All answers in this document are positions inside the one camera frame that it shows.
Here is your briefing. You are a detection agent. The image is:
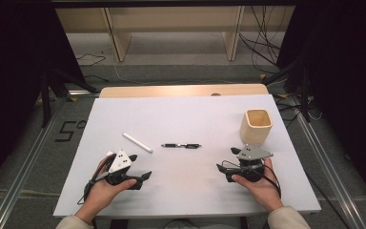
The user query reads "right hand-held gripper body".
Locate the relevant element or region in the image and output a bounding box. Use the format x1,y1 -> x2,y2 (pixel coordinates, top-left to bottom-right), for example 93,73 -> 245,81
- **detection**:
227,144 -> 275,183

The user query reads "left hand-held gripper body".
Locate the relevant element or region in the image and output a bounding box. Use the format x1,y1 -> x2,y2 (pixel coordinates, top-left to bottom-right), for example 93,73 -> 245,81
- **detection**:
105,150 -> 133,186

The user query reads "white pen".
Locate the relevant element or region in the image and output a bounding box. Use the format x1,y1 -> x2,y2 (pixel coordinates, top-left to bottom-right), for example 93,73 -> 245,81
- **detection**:
122,132 -> 153,155

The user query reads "beige pen holder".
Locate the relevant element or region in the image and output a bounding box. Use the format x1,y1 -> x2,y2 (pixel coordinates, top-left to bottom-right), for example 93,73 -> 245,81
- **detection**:
239,108 -> 274,147

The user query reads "black pen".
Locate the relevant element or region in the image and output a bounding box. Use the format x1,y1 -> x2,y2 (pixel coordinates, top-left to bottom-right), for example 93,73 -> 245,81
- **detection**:
160,142 -> 202,150

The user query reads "person's right hand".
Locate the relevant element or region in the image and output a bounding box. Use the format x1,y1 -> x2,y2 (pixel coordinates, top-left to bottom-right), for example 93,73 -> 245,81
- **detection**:
231,157 -> 284,214

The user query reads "person's left hand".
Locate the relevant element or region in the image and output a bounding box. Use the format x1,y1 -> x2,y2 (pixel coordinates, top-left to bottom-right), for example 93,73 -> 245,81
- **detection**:
75,156 -> 138,223

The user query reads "black tripod stand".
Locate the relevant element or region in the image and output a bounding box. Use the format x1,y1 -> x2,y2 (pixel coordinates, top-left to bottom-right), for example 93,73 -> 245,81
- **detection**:
261,56 -> 313,123
39,68 -> 99,128

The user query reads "light wooden shelf unit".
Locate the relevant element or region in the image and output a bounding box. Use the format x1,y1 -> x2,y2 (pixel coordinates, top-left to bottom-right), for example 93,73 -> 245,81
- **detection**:
55,6 -> 296,63

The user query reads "dark curtain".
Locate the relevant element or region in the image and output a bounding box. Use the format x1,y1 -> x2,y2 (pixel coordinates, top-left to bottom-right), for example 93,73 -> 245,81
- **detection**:
275,0 -> 366,201
0,0 -> 87,195

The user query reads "right hand-held gripper cable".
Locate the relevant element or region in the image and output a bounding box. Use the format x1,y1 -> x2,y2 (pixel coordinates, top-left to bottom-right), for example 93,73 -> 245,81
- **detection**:
220,159 -> 282,198

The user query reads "hand-held gripper cable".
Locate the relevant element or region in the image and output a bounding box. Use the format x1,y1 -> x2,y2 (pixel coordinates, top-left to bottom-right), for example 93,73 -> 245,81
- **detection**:
220,159 -> 282,198
76,154 -> 117,205

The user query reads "left hand-held gripper cable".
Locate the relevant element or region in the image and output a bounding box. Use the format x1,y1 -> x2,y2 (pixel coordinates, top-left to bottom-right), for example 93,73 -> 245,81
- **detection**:
76,154 -> 117,205

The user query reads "short metal floor rail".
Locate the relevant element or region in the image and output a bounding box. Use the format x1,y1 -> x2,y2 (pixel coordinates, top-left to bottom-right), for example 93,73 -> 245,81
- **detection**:
66,90 -> 101,96

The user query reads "long metal floor rail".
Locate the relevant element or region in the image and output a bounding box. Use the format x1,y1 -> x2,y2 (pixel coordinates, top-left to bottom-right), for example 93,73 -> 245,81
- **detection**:
0,104 -> 61,229
294,98 -> 366,229

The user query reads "thin black floor cable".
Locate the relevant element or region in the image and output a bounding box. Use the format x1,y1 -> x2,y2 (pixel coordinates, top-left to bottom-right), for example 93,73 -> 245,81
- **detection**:
84,74 -> 109,83
75,52 -> 107,67

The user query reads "bundle of black cables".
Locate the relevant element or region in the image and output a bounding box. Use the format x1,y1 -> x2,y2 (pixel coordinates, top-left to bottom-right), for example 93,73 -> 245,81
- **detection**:
237,6 -> 282,74

